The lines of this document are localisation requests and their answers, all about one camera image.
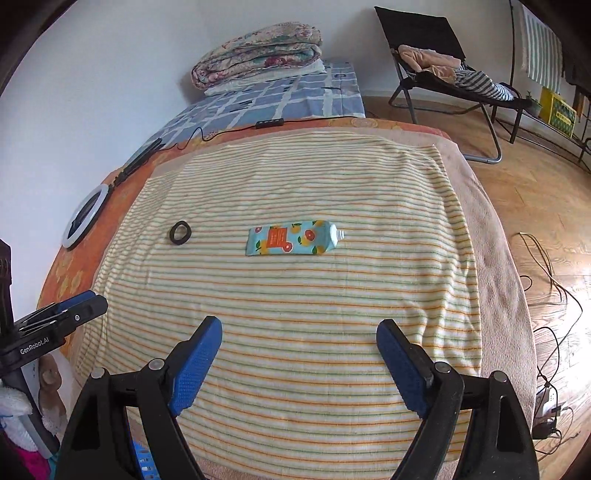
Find black tape roll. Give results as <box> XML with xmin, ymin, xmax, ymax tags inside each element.
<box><xmin>168</xmin><ymin>220</ymin><xmax>192</xmax><ymax>246</ymax></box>

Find orange fruit print tube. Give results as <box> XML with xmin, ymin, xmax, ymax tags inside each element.
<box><xmin>245</xmin><ymin>220</ymin><xmax>345</xmax><ymax>256</ymax></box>

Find blue plastic basket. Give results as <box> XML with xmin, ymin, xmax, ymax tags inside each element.
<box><xmin>133</xmin><ymin>441</ymin><xmax>160</xmax><ymax>480</ymax></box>

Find power strip on floor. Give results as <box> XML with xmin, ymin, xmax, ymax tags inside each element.
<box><xmin>532</xmin><ymin>384</ymin><xmax>562</xmax><ymax>440</ymax></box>

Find white fluffy cloth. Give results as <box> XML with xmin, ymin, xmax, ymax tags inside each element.
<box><xmin>0</xmin><ymin>386</ymin><xmax>38</xmax><ymax>452</ymax></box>

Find orange floral bedsheet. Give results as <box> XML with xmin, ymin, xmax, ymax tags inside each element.
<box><xmin>37</xmin><ymin>117</ymin><xmax>450</xmax><ymax>307</ymax></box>

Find beige blanket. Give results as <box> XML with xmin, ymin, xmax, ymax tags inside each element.
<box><xmin>151</xmin><ymin>125</ymin><xmax>539</xmax><ymax>480</ymax></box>

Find striped yellow towel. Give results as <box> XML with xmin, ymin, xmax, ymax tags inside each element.
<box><xmin>73</xmin><ymin>129</ymin><xmax>484</xmax><ymax>471</ymax></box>

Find yellow green crate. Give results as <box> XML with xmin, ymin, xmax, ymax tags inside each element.
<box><xmin>539</xmin><ymin>87</ymin><xmax>577</xmax><ymax>138</ymax></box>

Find clothes on chair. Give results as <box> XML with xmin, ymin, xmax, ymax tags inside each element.
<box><xmin>396</xmin><ymin>45</ymin><xmax>516</xmax><ymax>101</ymax></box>

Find blue checkered bedsheet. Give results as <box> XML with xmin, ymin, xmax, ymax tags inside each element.
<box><xmin>145</xmin><ymin>61</ymin><xmax>365</xmax><ymax>148</ymax></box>

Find green striped hanging towel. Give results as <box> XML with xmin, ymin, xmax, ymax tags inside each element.
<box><xmin>521</xmin><ymin>5</ymin><xmax>563</xmax><ymax>94</ymax></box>

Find folded floral quilt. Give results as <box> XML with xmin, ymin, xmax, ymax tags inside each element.
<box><xmin>190</xmin><ymin>22</ymin><xmax>322</xmax><ymax>91</ymax></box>

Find black folding chair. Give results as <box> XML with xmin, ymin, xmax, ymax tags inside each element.
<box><xmin>375</xmin><ymin>6</ymin><xmax>529</xmax><ymax>164</ymax></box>

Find black metal rack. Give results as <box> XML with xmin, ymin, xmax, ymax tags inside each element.
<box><xmin>509</xmin><ymin>4</ymin><xmax>590</xmax><ymax>169</ymax></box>

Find floor cables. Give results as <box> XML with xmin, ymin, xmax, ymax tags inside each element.
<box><xmin>517</xmin><ymin>231</ymin><xmax>585</xmax><ymax>458</ymax></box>

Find white ring light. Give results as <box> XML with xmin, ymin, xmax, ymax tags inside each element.
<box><xmin>61</xmin><ymin>183</ymin><xmax>112</xmax><ymax>250</ymax></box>

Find black ring light stand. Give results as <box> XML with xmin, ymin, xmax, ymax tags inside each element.
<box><xmin>112</xmin><ymin>138</ymin><xmax>163</xmax><ymax>188</ymax></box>

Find black cable with remote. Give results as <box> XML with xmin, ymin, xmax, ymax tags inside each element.
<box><xmin>161</xmin><ymin>115</ymin><xmax>371</xmax><ymax>151</ymax></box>

